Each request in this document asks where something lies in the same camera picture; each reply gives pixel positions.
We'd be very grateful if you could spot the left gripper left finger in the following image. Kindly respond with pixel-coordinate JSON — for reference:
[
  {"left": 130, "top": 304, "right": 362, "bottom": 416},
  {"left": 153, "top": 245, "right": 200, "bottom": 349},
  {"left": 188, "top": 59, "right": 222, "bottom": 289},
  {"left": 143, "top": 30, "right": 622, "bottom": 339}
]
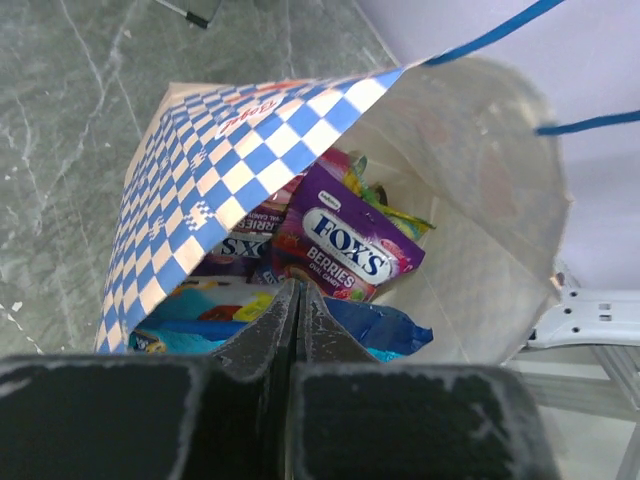
[{"left": 0, "top": 278, "right": 300, "bottom": 480}]

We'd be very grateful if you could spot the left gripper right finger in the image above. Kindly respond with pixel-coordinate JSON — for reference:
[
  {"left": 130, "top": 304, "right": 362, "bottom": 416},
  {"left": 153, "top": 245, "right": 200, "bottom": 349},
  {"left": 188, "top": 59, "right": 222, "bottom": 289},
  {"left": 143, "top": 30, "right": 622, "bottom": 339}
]
[{"left": 289, "top": 285, "right": 560, "bottom": 479}]

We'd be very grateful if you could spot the blue snack bag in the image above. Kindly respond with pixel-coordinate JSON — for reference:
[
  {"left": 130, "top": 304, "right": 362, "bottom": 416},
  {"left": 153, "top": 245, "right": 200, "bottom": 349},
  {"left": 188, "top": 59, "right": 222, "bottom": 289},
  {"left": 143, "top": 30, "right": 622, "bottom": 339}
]
[{"left": 128, "top": 277, "right": 434, "bottom": 362}]

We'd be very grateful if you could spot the blue checkered paper bag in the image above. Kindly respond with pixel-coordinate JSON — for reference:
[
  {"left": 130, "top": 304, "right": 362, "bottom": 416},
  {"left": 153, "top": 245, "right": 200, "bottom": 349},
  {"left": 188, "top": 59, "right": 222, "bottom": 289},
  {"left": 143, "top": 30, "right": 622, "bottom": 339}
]
[{"left": 95, "top": 1, "right": 639, "bottom": 363}]

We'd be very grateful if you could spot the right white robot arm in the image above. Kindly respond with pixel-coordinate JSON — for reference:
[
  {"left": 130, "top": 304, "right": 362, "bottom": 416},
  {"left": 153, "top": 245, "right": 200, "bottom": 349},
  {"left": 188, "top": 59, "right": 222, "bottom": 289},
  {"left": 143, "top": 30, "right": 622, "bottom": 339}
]
[{"left": 526, "top": 260, "right": 639, "bottom": 350}]

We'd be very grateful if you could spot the purple Fox's berries candy bag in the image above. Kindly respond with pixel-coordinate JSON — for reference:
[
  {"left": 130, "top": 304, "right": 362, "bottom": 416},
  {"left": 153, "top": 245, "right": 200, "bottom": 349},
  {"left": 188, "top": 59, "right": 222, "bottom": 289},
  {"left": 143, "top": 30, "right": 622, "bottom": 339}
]
[{"left": 270, "top": 164, "right": 425, "bottom": 302}]

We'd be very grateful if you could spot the yellow green candy wrapper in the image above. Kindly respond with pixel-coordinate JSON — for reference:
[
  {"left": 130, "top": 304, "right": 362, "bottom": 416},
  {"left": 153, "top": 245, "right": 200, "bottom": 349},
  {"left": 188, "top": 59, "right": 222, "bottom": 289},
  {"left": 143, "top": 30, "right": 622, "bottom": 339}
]
[{"left": 343, "top": 150, "right": 435, "bottom": 241}]

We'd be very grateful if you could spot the black marker pen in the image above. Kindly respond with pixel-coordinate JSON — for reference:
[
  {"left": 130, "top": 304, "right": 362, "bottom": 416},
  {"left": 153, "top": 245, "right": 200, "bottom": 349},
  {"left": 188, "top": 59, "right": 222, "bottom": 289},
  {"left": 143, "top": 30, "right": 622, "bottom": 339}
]
[{"left": 155, "top": 0, "right": 222, "bottom": 30}]

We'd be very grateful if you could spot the aluminium frame rail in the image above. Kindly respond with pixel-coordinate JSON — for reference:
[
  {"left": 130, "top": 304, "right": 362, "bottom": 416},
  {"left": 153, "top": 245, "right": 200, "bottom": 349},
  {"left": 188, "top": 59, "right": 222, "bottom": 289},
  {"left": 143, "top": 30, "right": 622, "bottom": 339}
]
[{"left": 507, "top": 347, "right": 639, "bottom": 479}]

